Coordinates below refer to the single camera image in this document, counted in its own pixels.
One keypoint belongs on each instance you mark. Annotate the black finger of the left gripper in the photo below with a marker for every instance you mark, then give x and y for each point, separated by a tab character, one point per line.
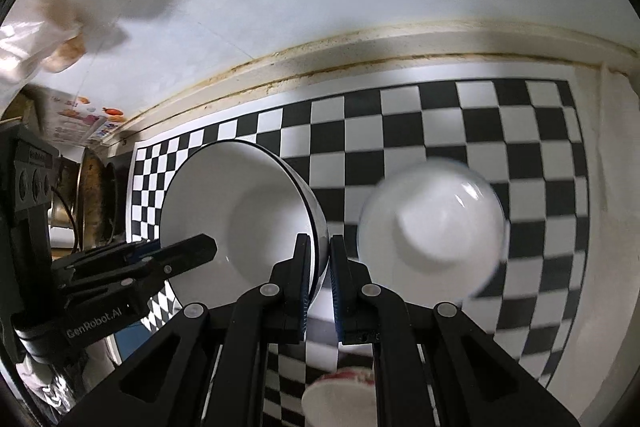
106	258
181	257

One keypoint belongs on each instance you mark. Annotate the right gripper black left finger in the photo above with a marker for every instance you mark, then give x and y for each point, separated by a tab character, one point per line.
288	309

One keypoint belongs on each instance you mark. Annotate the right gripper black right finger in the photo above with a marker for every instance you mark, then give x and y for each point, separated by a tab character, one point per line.
352	318

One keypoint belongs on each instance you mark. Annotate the white bowl with black rim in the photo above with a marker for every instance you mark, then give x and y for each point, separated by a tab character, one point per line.
254	205

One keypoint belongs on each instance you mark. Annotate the white bowl red pattern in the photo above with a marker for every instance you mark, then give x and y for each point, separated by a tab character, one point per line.
346	397

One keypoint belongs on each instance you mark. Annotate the wooden cutting board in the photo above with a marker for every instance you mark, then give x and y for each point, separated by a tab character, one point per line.
97	200

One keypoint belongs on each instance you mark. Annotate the white bowl blue pattern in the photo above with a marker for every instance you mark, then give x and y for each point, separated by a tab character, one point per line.
433	232

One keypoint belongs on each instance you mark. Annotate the colourful sticker poster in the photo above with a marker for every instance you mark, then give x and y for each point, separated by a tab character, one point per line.
75	119

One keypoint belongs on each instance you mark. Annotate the black white checkered mat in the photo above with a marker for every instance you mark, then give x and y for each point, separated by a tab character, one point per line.
521	135

